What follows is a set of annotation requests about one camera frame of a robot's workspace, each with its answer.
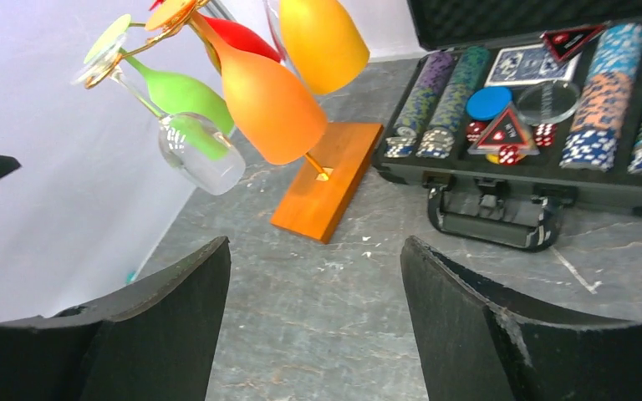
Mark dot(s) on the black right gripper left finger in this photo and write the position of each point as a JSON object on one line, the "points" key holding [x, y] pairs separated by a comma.
{"points": [[154, 339]]}

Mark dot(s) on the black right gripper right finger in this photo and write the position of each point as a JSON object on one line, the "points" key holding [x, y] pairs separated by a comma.
{"points": [[480, 340]]}

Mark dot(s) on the clear wine glass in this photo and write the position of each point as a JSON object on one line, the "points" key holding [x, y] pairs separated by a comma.
{"points": [[189, 143]]}

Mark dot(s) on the green wine glass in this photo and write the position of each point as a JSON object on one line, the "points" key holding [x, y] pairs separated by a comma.
{"points": [[171, 92]]}

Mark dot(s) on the orange wine glass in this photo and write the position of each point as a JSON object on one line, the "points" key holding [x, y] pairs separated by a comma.
{"points": [[269, 105]]}

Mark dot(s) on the red wine glass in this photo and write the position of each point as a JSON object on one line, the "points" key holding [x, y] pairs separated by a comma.
{"points": [[235, 34]]}

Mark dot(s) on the yellow wine glass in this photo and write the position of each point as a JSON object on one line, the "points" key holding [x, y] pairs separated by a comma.
{"points": [[323, 42]]}

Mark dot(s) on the blue round chip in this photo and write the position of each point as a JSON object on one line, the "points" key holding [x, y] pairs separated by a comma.
{"points": [[487, 103]]}

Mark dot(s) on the black poker chip case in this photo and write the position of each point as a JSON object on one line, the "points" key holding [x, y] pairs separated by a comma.
{"points": [[519, 206]]}

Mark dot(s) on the clear round dealer button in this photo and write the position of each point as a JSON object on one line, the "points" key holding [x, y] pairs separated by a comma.
{"points": [[549, 102]]}

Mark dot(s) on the blue playing card deck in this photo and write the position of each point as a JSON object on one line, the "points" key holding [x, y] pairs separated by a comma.
{"points": [[526, 65]]}

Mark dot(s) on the gold wire rack wooden base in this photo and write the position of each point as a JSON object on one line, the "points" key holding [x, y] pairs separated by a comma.
{"points": [[323, 188]]}

